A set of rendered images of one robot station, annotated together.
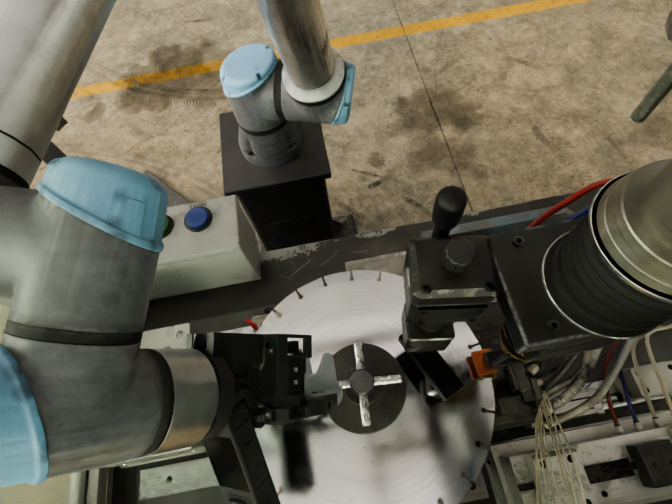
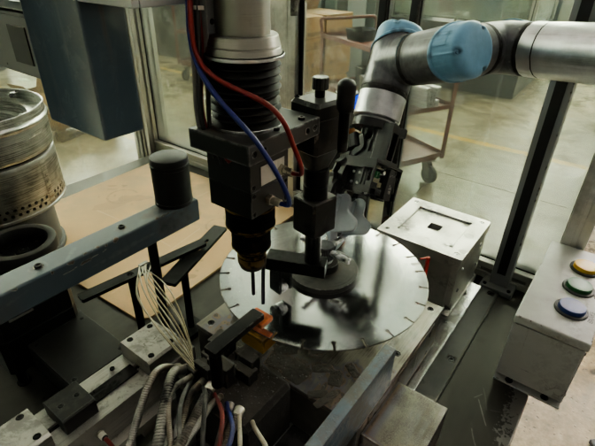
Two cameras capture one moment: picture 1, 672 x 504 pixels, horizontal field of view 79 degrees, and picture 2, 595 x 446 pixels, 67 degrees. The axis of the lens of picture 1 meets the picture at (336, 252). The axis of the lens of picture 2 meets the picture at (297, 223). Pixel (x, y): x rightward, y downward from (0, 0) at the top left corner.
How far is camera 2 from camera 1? 0.63 m
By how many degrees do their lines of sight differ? 76
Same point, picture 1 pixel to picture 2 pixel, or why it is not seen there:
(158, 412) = (368, 80)
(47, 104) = (558, 56)
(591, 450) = (129, 389)
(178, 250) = (540, 285)
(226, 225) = (549, 319)
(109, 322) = (404, 47)
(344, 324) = (373, 291)
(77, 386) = (388, 44)
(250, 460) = not seen: hidden behind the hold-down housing
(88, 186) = (457, 24)
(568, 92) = not seen: outside the picture
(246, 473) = not seen: hidden behind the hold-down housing
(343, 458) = (299, 244)
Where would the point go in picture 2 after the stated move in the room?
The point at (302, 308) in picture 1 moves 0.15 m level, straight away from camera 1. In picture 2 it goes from (409, 282) to (512, 305)
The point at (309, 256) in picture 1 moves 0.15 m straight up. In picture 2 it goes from (491, 428) to (517, 363)
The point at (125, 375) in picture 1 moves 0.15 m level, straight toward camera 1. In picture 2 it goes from (386, 64) to (297, 73)
